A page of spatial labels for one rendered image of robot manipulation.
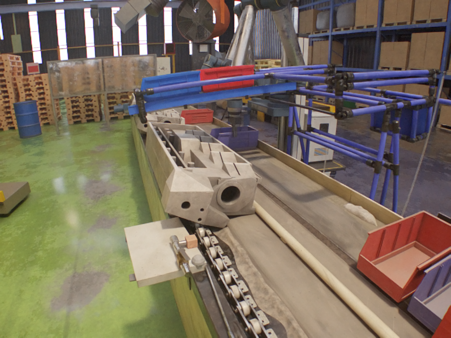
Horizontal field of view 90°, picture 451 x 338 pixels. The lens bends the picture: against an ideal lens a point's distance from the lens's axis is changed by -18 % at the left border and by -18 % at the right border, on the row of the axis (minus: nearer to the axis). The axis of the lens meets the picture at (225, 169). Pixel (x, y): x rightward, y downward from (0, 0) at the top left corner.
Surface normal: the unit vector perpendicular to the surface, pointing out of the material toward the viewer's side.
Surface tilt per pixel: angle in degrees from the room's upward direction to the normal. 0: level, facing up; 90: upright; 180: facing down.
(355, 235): 0
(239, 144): 92
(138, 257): 0
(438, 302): 0
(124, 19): 90
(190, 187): 38
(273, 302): 42
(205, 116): 92
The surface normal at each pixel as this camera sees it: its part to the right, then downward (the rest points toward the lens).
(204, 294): 0.00, -0.93
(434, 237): -0.94, 0.10
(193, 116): 0.36, 0.37
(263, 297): -0.30, -0.88
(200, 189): 0.34, -0.55
